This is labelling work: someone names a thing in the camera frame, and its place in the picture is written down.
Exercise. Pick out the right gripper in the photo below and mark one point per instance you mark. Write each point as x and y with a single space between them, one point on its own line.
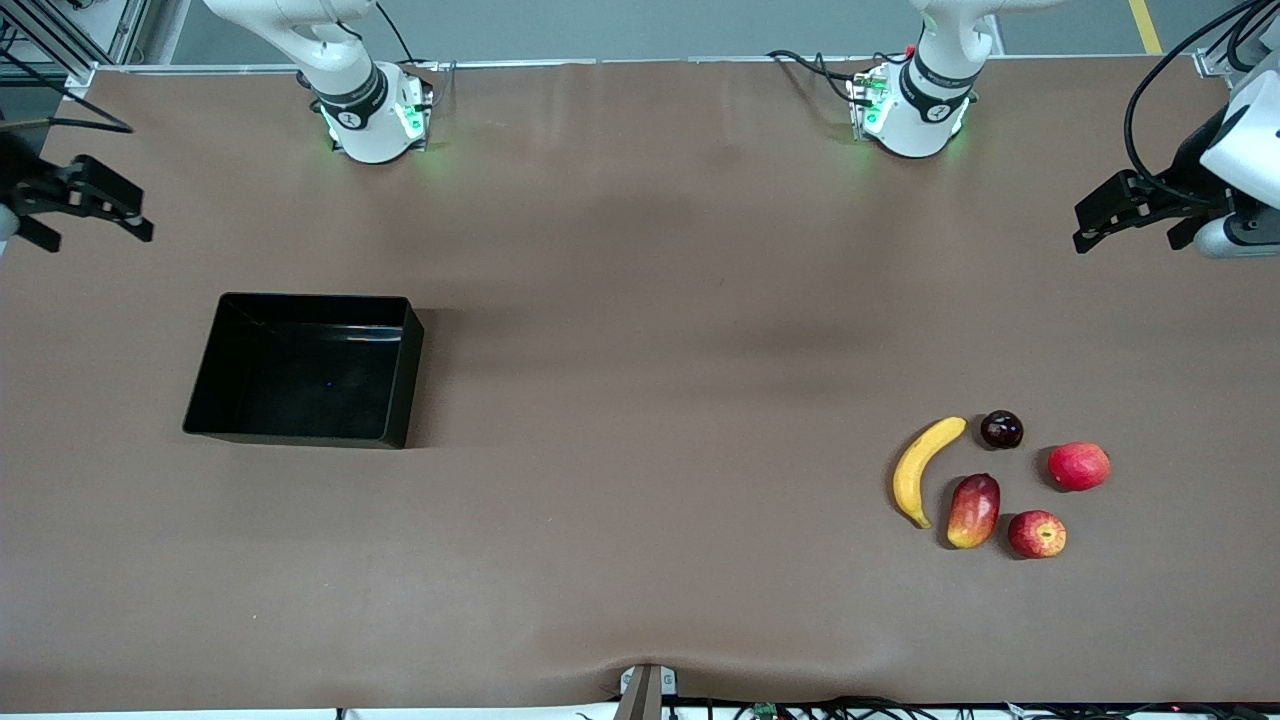
14 167

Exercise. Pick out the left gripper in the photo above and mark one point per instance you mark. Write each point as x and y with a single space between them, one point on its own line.
1192 163

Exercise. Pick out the black plastic box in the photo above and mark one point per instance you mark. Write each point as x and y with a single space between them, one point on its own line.
300 390

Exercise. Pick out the small red apple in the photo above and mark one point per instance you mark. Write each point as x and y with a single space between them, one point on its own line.
1037 535

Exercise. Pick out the yellow banana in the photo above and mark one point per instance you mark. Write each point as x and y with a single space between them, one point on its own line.
908 480

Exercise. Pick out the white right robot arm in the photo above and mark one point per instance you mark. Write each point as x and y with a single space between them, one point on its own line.
350 100

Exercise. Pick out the dark purple plum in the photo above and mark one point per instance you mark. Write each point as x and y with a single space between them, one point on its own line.
1001 430

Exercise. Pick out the red peach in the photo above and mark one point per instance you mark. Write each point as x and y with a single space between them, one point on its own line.
1078 467

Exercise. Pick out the red yellow mango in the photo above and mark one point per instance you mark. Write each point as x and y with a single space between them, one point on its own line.
973 512

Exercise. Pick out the small green circuit board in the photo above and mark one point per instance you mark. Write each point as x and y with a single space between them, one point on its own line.
766 710

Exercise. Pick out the brown table mat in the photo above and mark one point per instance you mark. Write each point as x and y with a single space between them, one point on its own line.
600 550

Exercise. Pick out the metal table clamp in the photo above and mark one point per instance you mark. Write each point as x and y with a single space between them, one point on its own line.
645 690

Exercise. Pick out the aluminium frame with black bars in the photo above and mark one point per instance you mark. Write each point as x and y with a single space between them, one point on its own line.
80 80

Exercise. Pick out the aluminium frame corner profile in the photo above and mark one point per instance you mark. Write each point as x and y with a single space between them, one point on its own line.
1212 62

